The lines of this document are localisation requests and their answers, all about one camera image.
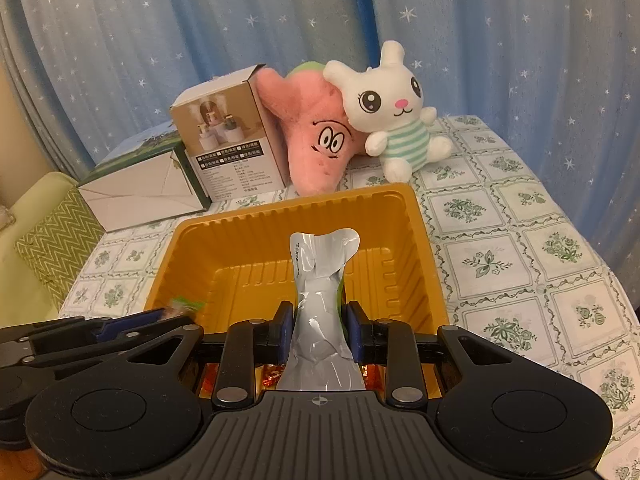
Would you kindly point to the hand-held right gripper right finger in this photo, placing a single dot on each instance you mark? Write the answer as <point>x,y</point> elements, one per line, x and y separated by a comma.
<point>355,332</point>

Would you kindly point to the blue star curtain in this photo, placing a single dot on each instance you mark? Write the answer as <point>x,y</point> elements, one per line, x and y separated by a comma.
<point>175,25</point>
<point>525,50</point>

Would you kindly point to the green and silver snack packet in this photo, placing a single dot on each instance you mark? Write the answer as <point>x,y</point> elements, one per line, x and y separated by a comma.
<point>320,320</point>

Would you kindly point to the small white product box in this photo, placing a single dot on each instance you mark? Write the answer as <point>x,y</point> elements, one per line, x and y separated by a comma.
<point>227,135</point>

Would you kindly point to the red twisted-end snack packet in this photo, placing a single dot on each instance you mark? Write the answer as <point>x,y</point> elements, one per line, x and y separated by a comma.
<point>272,376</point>

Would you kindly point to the pale green sofa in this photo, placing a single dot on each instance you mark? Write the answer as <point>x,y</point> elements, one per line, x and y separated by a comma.
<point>20,280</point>

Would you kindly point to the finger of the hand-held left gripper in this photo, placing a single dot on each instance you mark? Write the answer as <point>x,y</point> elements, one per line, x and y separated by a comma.
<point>130,322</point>
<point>100,347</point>

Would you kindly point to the white rabbit plush toy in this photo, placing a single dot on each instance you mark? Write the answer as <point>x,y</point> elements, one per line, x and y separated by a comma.
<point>390,110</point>

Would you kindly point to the yellow green candy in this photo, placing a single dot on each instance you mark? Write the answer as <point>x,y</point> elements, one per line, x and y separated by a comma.
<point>186,306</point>

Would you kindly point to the long white green box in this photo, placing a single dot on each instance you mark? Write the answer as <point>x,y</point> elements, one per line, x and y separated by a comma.
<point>135,190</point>

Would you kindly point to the green zigzag cushion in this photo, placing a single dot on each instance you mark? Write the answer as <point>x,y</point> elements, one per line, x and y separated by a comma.
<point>55,245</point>

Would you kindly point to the orange plastic tray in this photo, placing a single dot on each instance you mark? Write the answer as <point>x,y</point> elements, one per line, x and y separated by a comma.
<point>250,250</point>

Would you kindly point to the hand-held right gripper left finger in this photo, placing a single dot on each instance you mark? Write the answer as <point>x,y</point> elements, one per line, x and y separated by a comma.
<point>283,332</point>

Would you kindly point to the pink star plush toy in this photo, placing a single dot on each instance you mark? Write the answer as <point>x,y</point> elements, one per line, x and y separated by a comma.
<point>310,135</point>

